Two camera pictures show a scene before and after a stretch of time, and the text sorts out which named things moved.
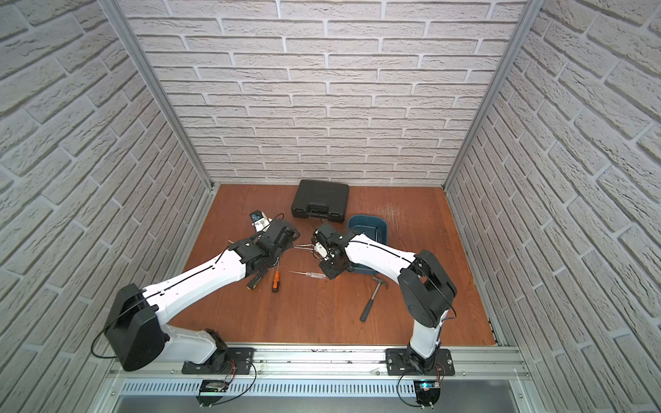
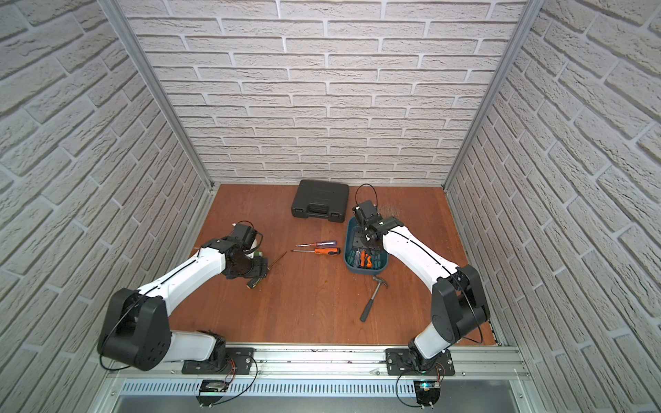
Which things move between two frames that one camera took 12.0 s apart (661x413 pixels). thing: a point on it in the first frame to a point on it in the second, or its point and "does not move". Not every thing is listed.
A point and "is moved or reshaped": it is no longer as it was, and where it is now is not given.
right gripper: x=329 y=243 to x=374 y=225
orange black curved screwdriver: x=307 y=247 is moved or reshaped
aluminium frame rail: x=495 y=363 does not move
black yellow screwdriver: x=256 y=280 does not move
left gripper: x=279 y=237 to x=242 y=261
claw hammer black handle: x=367 y=308 does not move
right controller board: x=427 y=388 does not move
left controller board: x=213 y=385 does not move
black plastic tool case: x=322 y=200 does not move
